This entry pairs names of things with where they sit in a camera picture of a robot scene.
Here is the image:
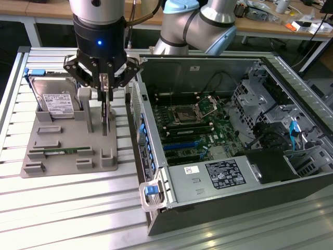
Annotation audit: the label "white cylinder container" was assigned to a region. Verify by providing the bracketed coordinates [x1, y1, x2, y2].
[275, 0, 290, 14]

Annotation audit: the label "cluttered wooden desk white frame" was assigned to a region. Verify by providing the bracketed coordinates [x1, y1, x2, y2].
[235, 0, 333, 73]

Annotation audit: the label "blue plastic disk carrier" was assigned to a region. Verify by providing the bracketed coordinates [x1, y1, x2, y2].
[23, 68, 81, 110]

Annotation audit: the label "blue wire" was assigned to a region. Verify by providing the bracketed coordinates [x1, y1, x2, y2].
[288, 121, 300, 152]

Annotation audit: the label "metal electronic module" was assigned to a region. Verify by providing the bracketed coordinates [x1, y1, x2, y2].
[246, 6, 268, 20]

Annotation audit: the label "graphics card with metal bracket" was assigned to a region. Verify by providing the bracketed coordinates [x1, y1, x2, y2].
[99, 73, 111, 136]

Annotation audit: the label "blue expansion slot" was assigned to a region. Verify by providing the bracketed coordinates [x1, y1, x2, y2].
[163, 141, 200, 151]

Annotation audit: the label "silver hard disk drive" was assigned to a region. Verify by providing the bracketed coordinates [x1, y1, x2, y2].
[30, 75, 81, 119]

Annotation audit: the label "blue card retainer clips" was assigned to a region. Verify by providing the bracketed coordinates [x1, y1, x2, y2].
[138, 111, 158, 175]

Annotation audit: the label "grey power supply unit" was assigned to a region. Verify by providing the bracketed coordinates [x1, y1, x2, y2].
[166, 155, 261, 204]

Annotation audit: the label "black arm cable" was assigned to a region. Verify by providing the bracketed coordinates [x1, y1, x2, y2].
[124, 0, 162, 50]

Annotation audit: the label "black expansion slot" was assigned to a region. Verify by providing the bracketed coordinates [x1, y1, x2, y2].
[166, 152, 200, 159]
[168, 157, 202, 165]

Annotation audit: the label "grey plastic parts rack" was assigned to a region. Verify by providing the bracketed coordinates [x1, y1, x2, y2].
[20, 87, 119, 179]

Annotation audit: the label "silver metal disk bay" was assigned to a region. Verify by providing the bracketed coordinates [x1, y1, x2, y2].
[230, 78, 276, 136]

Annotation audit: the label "green RAM stick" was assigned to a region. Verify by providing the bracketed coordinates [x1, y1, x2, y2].
[29, 147, 91, 154]

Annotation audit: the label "black wire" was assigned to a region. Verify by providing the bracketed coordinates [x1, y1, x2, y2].
[209, 72, 240, 94]

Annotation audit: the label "open black PC case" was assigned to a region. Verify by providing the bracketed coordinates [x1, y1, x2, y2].
[124, 53, 333, 236]

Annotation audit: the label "black RAM slot white latches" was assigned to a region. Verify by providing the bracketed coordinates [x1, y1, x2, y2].
[153, 91, 201, 98]
[165, 128, 215, 138]
[153, 95, 201, 104]
[162, 122, 214, 132]

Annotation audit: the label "metal mesh fan grille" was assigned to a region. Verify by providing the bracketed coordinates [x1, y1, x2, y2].
[131, 80, 146, 131]

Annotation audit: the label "clear latch with blue tab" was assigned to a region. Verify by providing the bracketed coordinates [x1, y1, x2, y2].
[139, 179, 167, 211]

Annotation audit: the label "CPU socket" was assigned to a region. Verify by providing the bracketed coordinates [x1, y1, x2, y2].
[173, 105, 201, 123]

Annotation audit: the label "small black white box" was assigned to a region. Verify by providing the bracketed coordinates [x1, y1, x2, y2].
[291, 20, 313, 32]

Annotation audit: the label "silver chipset heatsink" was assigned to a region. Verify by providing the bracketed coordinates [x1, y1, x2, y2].
[209, 147, 229, 161]

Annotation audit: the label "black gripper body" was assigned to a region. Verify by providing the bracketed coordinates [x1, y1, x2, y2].
[72, 14, 127, 76]

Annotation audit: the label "green motherboard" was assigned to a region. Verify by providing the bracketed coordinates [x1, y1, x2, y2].
[150, 90, 248, 167]

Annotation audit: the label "metal socket cover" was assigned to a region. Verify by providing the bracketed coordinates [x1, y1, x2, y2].
[195, 95, 218, 117]

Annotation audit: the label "black plastic cover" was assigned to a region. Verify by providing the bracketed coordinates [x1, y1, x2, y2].
[246, 149, 300, 184]

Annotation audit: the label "black monitor foot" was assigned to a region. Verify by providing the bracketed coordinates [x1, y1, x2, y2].
[319, 0, 333, 14]

